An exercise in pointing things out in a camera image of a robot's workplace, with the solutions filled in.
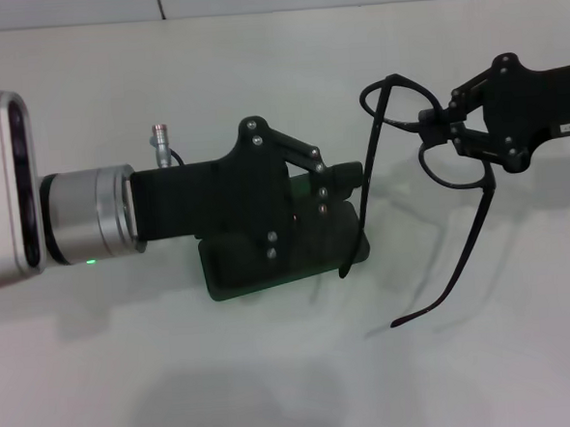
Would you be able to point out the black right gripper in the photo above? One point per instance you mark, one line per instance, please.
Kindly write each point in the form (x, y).
(525, 107)

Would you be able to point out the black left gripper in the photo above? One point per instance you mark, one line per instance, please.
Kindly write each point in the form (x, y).
(206, 199)

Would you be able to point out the black glasses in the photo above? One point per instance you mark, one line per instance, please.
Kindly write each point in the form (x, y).
(371, 155)

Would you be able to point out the green glasses case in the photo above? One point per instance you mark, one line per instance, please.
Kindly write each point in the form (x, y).
(240, 274)

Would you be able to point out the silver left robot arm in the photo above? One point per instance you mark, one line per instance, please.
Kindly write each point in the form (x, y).
(86, 213)

